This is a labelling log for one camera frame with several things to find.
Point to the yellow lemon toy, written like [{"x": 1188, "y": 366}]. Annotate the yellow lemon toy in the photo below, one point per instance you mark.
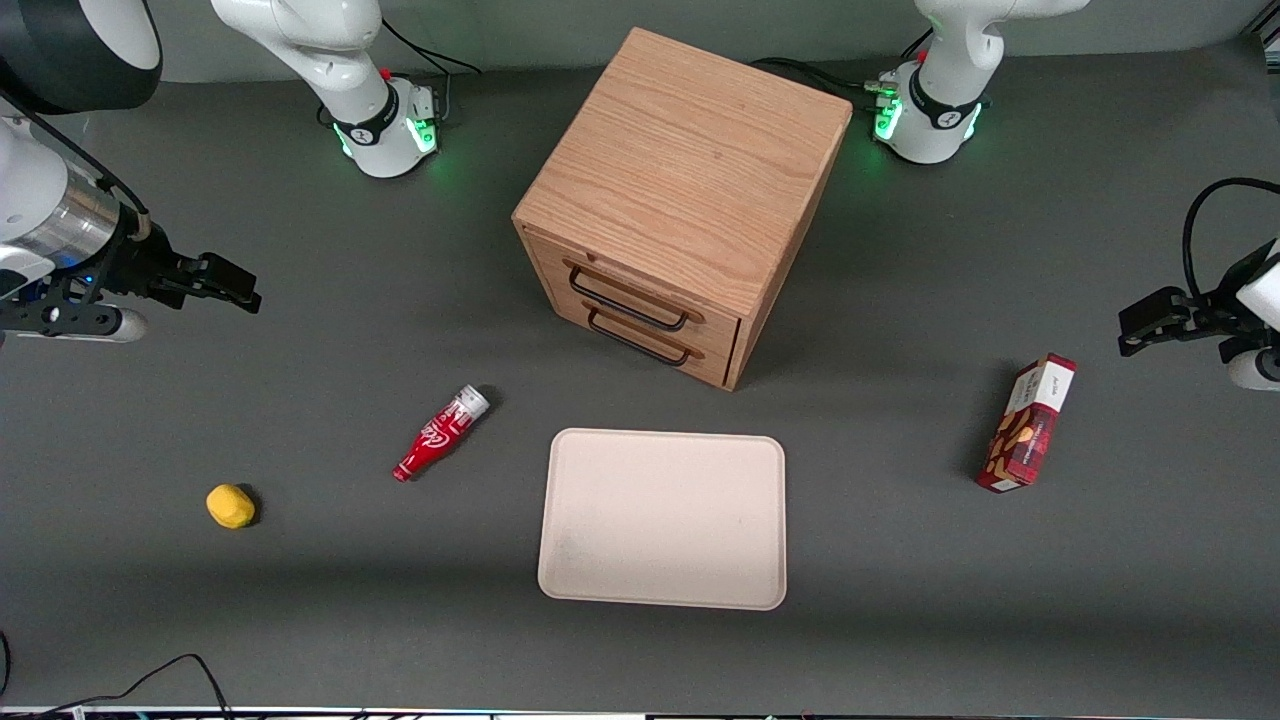
[{"x": 230, "y": 506}]

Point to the wooden drawer with shallow tray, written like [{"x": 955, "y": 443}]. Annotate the wooden drawer with shallow tray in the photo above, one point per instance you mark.
[{"x": 560, "y": 262}]

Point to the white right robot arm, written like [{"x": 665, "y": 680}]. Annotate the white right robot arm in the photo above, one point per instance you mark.
[{"x": 368, "y": 112}]

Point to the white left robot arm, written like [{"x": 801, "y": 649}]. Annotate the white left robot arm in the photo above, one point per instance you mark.
[{"x": 938, "y": 105}]

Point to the wooden drawer cabinet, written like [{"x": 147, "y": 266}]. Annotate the wooden drawer cabinet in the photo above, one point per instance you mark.
[{"x": 690, "y": 160}]

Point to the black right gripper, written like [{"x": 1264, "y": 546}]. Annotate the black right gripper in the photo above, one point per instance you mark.
[{"x": 133, "y": 262}]

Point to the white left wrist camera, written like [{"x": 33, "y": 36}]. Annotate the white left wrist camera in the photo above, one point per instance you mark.
[{"x": 1258, "y": 368}]

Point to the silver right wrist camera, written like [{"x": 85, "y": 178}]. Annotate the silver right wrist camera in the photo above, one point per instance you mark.
[{"x": 95, "y": 324}]

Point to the wooden drawer front panel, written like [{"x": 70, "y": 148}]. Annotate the wooden drawer front panel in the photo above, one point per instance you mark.
[{"x": 720, "y": 368}]

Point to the red cookie box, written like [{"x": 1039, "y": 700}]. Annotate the red cookie box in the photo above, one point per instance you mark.
[{"x": 1028, "y": 425}]

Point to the beige plastic tray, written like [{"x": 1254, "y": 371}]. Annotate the beige plastic tray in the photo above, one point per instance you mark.
[{"x": 662, "y": 520}]

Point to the red cola bottle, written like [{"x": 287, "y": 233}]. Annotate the red cola bottle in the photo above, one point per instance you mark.
[{"x": 438, "y": 435}]

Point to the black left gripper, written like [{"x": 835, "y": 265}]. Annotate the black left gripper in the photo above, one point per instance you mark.
[{"x": 1222, "y": 300}]

